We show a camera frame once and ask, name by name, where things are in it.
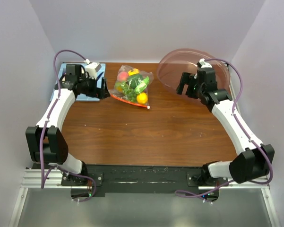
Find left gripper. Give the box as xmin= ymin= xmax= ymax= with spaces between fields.
xmin=78 ymin=74 xmax=110 ymax=99

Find green fake grapes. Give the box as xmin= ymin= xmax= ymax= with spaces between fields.
xmin=122 ymin=86 xmax=137 ymax=103

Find large clear plastic bowl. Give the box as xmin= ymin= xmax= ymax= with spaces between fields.
xmin=156 ymin=48 xmax=230 ymax=105

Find clear zip top bag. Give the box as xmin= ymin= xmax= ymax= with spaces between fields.
xmin=109 ymin=65 xmax=154 ymax=109

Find green fake bell pepper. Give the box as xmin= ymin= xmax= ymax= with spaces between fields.
xmin=128 ymin=74 xmax=143 ymax=89

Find yellow fake lemon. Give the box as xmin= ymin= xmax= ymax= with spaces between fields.
xmin=136 ymin=92 xmax=148 ymax=105

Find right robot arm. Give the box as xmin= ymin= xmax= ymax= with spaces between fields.
xmin=176 ymin=68 xmax=275 ymax=186

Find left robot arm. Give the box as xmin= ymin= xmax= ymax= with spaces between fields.
xmin=26 ymin=62 xmax=110 ymax=185

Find fake peach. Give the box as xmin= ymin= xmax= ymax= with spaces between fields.
xmin=117 ymin=71 xmax=129 ymax=82

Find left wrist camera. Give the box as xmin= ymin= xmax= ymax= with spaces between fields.
xmin=84 ymin=59 xmax=101 ymax=79

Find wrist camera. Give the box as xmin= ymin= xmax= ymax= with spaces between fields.
xmin=197 ymin=58 xmax=212 ymax=69
xmin=84 ymin=59 xmax=101 ymax=79

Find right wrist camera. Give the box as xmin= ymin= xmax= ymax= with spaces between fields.
xmin=197 ymin=58 xmax=212 ymax=69

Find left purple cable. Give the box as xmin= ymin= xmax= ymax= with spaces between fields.
xmin=41 ymin=49 xmax=97 ymax=203

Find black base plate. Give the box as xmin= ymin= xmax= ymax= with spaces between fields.
xmin=61 ymin=164 xmax=229 ymax=198

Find aluminium rail frame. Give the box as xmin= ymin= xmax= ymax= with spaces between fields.
xmin=8 ymin=63 xmax=281 ymax=227

